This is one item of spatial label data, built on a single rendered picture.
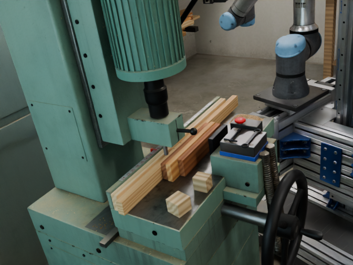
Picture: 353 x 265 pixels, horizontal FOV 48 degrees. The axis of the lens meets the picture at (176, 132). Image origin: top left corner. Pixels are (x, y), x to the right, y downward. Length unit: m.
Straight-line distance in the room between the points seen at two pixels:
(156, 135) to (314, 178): 0.91
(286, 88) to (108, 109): 0.85
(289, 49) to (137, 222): 0.95
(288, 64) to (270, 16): 2.97
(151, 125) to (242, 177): 0.27
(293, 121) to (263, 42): 3.05
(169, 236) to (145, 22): 0.49
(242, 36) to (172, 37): 3.90
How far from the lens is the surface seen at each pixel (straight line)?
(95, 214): 1.21
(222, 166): 1.06
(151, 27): 0.90
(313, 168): 1.75
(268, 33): 4.66
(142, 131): 1.07
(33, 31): 1.09
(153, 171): 1.07
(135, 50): 0.91
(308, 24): 1.76
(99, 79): 1.04
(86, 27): 1.01
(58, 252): 1.36
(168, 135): 1.02
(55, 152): 1.26
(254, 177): 1.03
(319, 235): 1.15
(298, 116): 1.73
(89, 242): 1.19
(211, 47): 5.08
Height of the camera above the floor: 1.51
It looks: 27 degrees down
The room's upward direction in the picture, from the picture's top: 9 degrees counter-clockwise
